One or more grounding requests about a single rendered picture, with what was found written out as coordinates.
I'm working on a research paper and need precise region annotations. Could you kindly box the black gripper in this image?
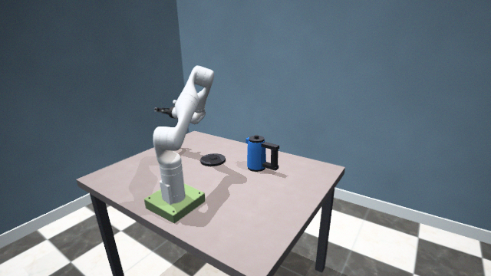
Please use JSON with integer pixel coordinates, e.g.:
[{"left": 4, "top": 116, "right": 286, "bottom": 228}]
[{"left": 154, "top": 107, "right": 174, "bottom": 118}]

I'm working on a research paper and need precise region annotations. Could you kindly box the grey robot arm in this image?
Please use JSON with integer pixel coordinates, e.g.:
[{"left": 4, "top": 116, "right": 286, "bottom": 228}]
[{"left": 153, "top": 66, "right": 214, "bottom": 205}]

